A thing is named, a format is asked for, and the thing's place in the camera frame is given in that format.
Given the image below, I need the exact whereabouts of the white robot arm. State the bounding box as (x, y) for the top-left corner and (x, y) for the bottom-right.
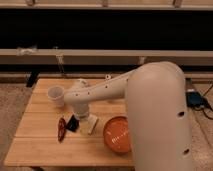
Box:
(64, 62), (195, 171)

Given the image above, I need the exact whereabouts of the white ceramic cup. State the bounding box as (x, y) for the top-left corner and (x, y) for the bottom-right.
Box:
(47, 86), (64, 107)

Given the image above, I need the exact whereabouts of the black rectangular block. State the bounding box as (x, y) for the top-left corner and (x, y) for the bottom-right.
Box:
(66, 115), (79, 132)

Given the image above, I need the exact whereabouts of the red chili pepper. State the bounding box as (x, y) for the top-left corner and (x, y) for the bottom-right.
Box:
(58, 117), (66, 142)

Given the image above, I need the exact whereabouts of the orange bowl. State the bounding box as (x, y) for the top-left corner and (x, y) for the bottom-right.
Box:
(103, 116), (131, 154)

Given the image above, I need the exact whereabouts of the wooden table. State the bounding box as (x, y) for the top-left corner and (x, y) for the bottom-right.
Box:
(4, 79), (133, 167)

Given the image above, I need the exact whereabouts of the black table leg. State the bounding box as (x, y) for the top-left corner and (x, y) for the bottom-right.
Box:
(26, 71), (39, 87)

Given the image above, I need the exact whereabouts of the blue power adapter box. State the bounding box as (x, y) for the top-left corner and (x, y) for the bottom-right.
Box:
(186, 90), (203, 107)

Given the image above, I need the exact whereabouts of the black cable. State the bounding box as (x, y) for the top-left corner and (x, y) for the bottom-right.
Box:
(199, 83), (213, 120)

